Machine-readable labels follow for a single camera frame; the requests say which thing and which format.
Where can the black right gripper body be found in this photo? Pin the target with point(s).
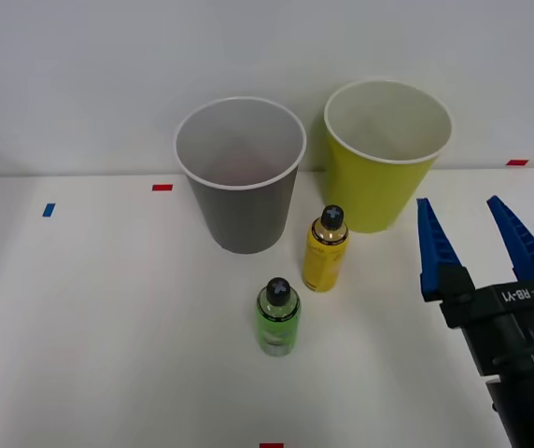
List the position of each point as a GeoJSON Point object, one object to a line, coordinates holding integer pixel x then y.
{"type": "Point", "coordinates": [505, 322]}

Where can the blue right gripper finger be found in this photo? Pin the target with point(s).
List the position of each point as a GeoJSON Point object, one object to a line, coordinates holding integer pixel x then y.
{"type": "Point", "coordinates": [437, 254]}
{"type": "Point", "coordinates": [521, 247]}

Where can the yellow-green plastic waste bin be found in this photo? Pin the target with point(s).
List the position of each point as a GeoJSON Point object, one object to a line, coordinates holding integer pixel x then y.
{"type": "Point", "coordinates": [369, 191]}

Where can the yellow plastic bottle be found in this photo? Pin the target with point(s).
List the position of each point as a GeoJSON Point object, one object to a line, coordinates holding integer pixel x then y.
{"type": "Point", "coordinates": [324, 261]}

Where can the green plastic bottle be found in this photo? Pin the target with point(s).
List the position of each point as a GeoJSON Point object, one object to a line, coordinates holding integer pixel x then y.
{"type": "Point", "coordinates": [277, 326]}

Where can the grey plastic waste bin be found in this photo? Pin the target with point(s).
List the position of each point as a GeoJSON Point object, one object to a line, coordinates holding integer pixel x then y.
{"type": "Point", "coordinates": [243, 219]}

